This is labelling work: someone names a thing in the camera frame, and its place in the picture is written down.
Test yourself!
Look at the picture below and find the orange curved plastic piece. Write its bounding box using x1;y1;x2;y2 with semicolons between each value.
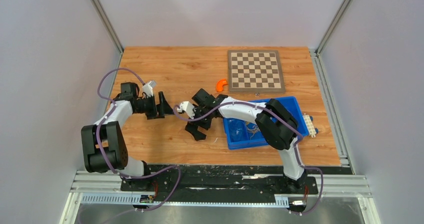
215;79;228;92

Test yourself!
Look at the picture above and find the wooden chessboard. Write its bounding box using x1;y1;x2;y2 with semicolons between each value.
227;50;286;93

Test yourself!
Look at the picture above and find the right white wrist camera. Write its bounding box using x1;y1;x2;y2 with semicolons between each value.
177;101;195;119

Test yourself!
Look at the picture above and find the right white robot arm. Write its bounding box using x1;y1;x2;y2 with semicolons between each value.
173;89;306;193

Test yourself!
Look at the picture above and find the white toy block strip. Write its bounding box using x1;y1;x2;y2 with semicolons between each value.
303;114;319;138

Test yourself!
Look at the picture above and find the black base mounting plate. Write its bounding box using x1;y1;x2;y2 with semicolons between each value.
120;164;319;203

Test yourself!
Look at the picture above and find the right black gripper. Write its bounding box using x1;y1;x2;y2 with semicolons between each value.
185;104;212;141

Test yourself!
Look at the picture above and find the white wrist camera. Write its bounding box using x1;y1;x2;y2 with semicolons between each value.
177;101;195;119
142;80;157;98

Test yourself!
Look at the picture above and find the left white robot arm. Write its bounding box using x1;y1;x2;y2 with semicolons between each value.
81;81;173;191

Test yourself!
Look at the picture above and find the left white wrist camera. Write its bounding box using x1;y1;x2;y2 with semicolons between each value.
142;80;157;98

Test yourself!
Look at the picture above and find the blue plastic divided bin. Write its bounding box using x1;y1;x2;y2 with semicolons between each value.
223;96;309;150

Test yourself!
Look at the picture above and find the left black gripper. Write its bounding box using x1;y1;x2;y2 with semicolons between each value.
134;92;176;120

